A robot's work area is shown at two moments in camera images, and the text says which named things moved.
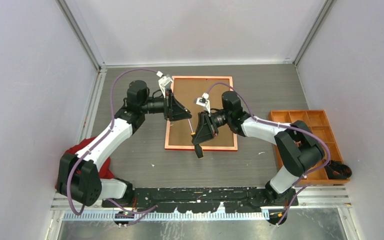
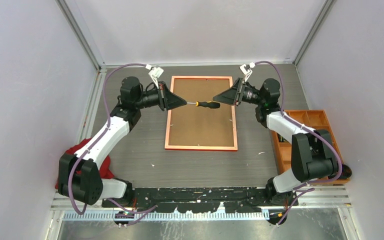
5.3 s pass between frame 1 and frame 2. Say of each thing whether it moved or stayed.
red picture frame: stayed
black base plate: stayed
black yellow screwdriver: moved
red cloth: stayed
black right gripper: moved
